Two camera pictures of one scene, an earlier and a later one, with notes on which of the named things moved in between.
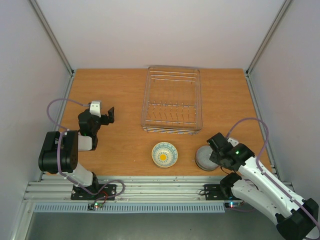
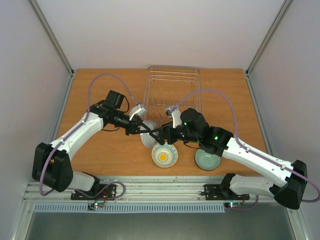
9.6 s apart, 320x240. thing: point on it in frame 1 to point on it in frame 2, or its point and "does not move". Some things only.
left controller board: x=91 y=207 does not move
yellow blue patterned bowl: x=164 y=155 does not move
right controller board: x=233 y=204 does not move
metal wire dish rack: x=172 y=101 does not move
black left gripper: x=106 y=121 to x=134 y=127
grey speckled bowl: x=202 y=157 to x=146 y=139
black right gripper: x=215 y=146 to x=165 y=135
